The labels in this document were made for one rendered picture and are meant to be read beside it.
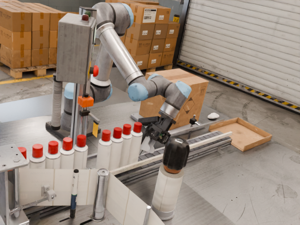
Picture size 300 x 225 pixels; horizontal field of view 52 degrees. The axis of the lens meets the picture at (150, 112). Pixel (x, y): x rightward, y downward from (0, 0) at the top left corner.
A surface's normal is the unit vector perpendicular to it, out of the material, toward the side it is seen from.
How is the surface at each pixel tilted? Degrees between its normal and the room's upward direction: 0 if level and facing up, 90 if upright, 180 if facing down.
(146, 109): 90
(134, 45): 88
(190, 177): 0
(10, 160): 0
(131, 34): 90
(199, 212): 0
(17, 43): 90
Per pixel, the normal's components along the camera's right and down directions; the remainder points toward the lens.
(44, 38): 0.84, 0.30
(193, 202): 0.17, -0.90
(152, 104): -0.71, 0.18
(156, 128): -0.57, -0.32
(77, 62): 0.08, 0.43
